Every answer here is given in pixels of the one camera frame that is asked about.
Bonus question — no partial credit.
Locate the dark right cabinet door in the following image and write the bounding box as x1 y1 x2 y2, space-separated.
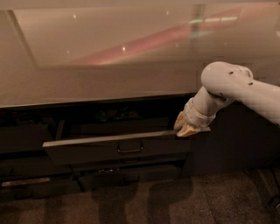
181 103 280 176

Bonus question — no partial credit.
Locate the dark left middle drawer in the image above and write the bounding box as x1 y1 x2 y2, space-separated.
0 157 72 178

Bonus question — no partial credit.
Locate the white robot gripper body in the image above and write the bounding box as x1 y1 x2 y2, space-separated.
183 97 215 128

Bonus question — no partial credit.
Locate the green snack bag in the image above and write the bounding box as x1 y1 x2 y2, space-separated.
94 108 142 123

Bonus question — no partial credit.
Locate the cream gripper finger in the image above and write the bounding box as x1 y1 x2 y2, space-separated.
173 111 185 130
176 125 211 137

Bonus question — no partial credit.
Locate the dark left top drawer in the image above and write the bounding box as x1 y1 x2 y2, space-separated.
0 124 53 154

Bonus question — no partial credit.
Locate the dark drawer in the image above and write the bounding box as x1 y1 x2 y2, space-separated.
78 164 181 191
70 152 187 172
0 124 53 154
43 117 190 165
0 176 83 202
0 157 72 178

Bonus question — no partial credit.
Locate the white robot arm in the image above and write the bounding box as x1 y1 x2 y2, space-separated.
173 61 280 137

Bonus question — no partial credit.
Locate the dark left bottom drawer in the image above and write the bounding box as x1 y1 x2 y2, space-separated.
0 176 83 202

